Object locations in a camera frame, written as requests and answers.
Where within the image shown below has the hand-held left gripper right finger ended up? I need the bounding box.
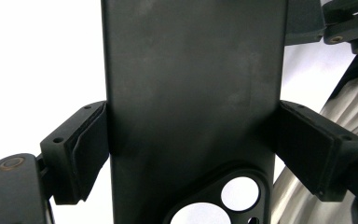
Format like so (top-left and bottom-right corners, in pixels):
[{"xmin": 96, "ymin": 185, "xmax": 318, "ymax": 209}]
[{"xmin": 274, "ymin": 99, "xmax": 358, "ymax": 203}]

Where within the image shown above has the white table sheet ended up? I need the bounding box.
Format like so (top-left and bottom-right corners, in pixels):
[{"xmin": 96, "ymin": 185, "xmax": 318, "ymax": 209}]
[{"xmin": 0, "ymin": 0, "xmax": 357, "ymax": 224}]

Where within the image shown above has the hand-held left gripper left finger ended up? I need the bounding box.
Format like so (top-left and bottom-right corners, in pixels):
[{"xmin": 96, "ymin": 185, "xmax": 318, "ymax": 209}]
[{"xmin": 39, "ymin": 100, "xmax": 111, "ymax": 205}]

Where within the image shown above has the black phone case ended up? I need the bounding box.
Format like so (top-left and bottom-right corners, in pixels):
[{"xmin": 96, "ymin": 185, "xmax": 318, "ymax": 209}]
[{"xmin": 100, "ymin": 0, "xmax": 289, "ymax": 224}]

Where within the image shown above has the aluminium floor rail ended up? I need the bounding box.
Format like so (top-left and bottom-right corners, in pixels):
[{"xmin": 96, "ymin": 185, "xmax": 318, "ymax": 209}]
[{"xmin": 271, "ymin": 63, "xmax": 358, "ymax": 224}]

